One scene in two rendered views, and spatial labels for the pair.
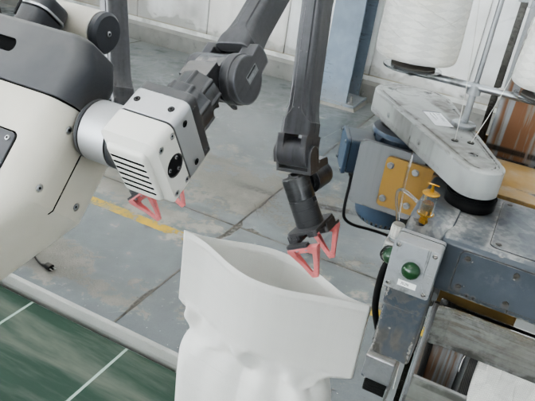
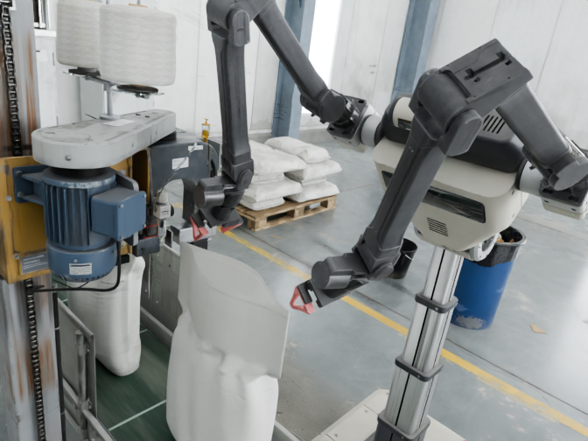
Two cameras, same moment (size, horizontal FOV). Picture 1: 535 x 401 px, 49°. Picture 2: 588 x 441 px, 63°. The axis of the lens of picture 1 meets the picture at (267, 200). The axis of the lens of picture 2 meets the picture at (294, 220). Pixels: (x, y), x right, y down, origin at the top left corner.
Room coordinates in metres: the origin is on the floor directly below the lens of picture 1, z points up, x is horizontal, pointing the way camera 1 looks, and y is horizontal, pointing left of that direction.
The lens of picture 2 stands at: (2.17, 0.48, 1.68)
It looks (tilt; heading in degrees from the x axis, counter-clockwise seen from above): 21 degrees down; 198
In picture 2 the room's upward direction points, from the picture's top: 8 degrees clockwise
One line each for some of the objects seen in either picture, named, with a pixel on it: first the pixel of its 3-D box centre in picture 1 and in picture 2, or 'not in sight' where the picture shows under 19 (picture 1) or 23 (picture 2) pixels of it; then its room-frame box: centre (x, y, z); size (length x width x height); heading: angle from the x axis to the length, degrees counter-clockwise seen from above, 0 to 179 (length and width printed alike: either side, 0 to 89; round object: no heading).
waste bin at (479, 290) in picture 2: not in sight; (474, 272); (-1.04, 0.75, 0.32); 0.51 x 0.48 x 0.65; 157
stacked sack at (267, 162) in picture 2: not in sight; (269, 161); (-1.78, -1.13, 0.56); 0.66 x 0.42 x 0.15; 157
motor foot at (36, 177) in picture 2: not in sight; (48, 187); (1.36, -0.39, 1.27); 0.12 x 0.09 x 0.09; 157
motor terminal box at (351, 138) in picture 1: (355, 155); (119, 217); (1.36, -0.20, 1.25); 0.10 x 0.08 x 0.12; 2
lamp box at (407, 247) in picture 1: (414, 263); (217, 153); (0.83, -0.25, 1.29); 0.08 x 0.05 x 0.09; 67
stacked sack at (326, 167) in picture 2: not in sight; (308, 166); (-2.35, -0.93, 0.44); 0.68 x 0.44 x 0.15; 157
